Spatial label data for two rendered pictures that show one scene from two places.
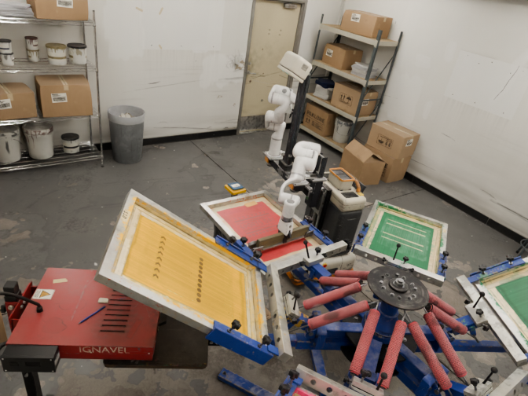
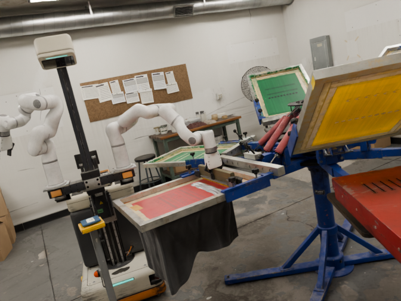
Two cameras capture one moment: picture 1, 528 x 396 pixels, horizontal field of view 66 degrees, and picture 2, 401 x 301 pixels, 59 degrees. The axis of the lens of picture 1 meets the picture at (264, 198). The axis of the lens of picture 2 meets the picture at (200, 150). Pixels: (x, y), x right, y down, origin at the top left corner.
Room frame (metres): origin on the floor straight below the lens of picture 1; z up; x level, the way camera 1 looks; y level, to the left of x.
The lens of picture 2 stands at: (1.69, 1.90, 1.60)
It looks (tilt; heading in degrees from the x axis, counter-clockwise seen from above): 11 degrees down; 285
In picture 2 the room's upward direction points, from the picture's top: 12 degrees counter-clockwise
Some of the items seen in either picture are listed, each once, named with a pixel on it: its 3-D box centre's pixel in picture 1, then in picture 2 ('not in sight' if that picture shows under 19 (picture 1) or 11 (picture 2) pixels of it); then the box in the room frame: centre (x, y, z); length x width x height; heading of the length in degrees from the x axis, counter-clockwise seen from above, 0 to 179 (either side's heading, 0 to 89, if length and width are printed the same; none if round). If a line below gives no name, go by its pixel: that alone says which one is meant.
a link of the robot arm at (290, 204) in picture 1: (291, 205); (203, 139); (2.21, -0.18, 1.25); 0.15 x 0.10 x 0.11; 174
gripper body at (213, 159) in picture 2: (285, 225); (212, 158); (2.17, -0.17, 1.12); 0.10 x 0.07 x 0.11; 40
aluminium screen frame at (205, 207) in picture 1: (263, 226); (187, 192); (2.33, -0.03, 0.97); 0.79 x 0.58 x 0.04; 40
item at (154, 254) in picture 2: not in sight; (151, 246); (2.56, 0.16, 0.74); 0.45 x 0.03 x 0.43; 130
